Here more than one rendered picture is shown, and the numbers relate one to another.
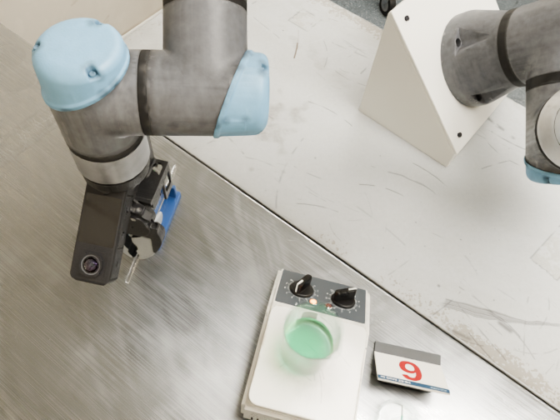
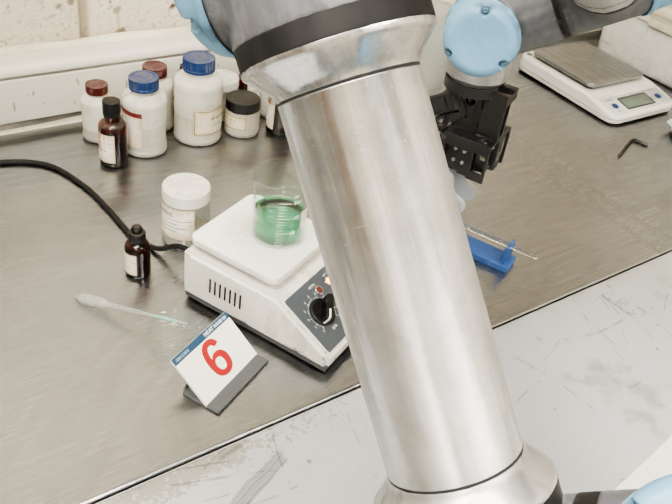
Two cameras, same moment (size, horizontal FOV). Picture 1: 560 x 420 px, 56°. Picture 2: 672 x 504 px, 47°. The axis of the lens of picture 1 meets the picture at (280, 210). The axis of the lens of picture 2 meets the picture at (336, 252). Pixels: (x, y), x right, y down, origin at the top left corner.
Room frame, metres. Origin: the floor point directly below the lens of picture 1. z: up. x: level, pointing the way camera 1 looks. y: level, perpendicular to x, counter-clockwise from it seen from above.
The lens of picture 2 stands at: (0.49, -0.68, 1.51)
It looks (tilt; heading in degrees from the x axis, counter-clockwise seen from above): 37 degrees down; 110
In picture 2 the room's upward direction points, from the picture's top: 9 degrees clockwise
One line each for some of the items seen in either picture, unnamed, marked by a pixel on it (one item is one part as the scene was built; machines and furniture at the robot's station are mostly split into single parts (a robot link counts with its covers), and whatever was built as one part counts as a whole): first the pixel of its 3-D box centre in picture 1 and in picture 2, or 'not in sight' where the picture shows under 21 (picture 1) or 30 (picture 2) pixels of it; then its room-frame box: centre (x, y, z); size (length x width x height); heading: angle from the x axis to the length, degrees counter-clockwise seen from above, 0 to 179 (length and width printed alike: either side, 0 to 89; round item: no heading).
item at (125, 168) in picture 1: (107, 145); (479, 60); (0.31, 0.18, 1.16); 0.08 x 0.08 x 0.05
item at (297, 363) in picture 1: (310, 342); (277, 206); (0.18, -0.06, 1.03); 0.07 x 0.06 x 0.08; 46
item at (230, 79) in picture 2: not in sight; (220, 95); (-0.10, 0.28, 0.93); 0.06 x 0.06 x 0.07
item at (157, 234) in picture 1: (144, 231); not in sight; (0.29, 0.16, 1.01); 0.05 x 0.02 x 0.09; 85
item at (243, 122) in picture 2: not in sight; (242, 114); (-0.05, 0.26, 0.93); 0.05 x 0.05 x 0.06
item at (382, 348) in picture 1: (410, 367); (221, 360); (0.21, -0.20, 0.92); 0.09 x 0.06 x 0.04; 87
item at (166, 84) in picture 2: not in sight; (154, 95); (-0.16, 0.19, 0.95); 0.06 x 0.06 x 0.10
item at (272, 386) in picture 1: (309, 363); (263, 236); (0.17, -0.06, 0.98); 0.12 x 0.12 x 0.01; 84
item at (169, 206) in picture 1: (158, 213); (479, 242); (0.37, 0.17, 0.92); 0.10 x 0.03 x 0.04; 175
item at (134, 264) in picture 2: not in sight; (137, 248); (0.03, -0.11, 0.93); 0.03 x 0.03 x 0.07
